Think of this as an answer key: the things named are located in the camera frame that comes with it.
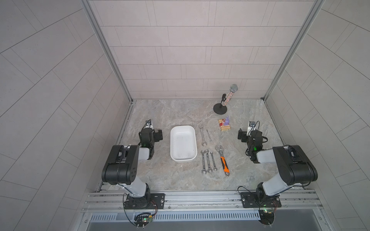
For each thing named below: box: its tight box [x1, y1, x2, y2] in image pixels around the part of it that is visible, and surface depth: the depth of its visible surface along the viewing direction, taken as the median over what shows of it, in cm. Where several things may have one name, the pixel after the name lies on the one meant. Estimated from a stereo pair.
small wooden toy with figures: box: [217, 115, 231, 132], surface depth 101 cm
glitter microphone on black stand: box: [212, 83, 239, 115], surface depth 101 cm
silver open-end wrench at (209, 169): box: [204, 149, 213, 174], surface depth 86 cm
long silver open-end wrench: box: [200, 150, 207, 175], surface depth 85 cm
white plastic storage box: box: [169, 125, 198, 163], surface depth 93 cm
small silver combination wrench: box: [210, 151, 218, 171], surface depth 84 cm
